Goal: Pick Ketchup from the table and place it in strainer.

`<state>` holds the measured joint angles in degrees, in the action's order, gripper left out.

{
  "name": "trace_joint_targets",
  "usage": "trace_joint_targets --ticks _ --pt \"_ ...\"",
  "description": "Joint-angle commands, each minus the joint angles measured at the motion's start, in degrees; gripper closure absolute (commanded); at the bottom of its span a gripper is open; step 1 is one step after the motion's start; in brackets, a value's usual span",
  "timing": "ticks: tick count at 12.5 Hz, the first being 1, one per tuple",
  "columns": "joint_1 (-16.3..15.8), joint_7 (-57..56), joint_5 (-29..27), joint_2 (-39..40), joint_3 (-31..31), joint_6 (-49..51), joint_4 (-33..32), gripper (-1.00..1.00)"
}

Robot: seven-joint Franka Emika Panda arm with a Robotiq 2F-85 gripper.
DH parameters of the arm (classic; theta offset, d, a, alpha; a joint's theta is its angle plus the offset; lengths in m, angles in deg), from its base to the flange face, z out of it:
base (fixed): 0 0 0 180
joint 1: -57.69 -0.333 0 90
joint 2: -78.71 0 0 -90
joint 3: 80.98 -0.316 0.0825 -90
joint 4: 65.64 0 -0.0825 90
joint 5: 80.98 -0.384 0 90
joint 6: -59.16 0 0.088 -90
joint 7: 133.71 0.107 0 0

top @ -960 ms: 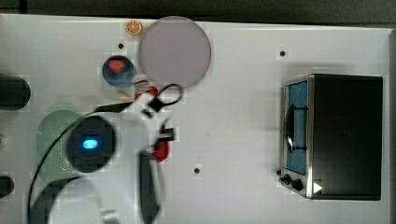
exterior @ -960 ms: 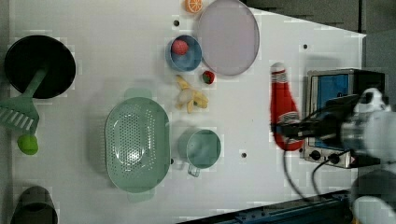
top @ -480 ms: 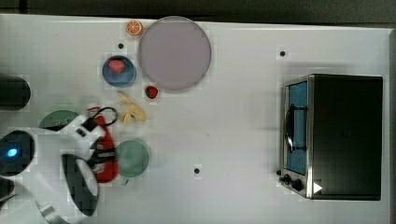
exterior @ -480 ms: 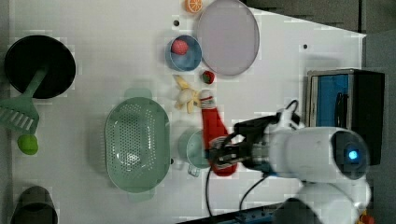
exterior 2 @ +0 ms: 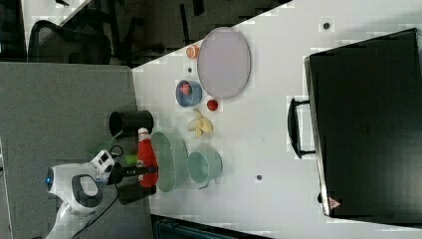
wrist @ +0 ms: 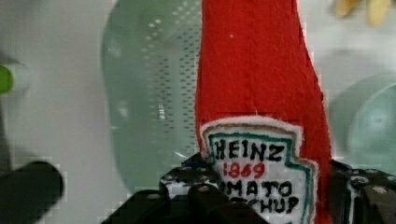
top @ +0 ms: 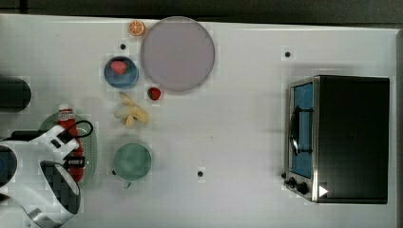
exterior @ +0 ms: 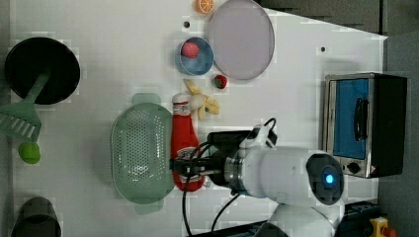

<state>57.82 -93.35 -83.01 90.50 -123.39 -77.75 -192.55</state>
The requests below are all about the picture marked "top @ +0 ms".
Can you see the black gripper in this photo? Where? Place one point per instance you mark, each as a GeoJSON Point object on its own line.
{"type": "Point", "coordinates": [75, 161]}

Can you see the red ketchup bottle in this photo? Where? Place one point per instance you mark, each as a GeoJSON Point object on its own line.
{"type": "Point", "coordinates": [67, 120]}

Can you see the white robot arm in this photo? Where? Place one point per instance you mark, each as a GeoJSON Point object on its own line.
{"type": "Point", "coordinates": [33, 174]}

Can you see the green perforated strainer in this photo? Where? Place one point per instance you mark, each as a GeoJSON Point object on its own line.
{"type": "Point", "coordinates": [89, 145]}

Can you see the peeled banana toy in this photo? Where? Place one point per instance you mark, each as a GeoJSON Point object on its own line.
{"type": "Point", "coordinates": [129, 112]}

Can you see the blue bowl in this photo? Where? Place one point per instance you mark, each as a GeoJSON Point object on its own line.
{"type": "Point", "coordinates": [130, 78]}

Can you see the strawberry toy in bowl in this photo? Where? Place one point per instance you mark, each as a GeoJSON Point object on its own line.
{"type": "Point", "coordinates": [119, 67]}

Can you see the red strawberry toy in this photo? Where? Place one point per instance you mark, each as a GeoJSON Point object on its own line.
{"type": "Point", "coordinates": [154, 93]}

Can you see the orange slice toy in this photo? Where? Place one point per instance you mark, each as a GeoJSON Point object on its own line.
{"type": "Point", "coordinates": [137, 28]}

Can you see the large grey round plate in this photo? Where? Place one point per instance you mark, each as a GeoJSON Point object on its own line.
{"type": "Point", "coordinates": [178, 54]}

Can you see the black toaster oven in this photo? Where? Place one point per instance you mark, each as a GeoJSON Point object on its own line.
{"type": "Point", "coordinates": [338, 139]}

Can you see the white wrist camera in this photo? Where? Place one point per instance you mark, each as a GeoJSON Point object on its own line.
{"type": "Point", "coordinates": [58, 141]}

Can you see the green cup with handle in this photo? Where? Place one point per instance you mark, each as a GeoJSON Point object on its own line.
{"type": "Point", "coordinates": [132, 162]}

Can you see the black cylinder post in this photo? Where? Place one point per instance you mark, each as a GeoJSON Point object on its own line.
{"type": "Point", "coordinates": [15, 94]}

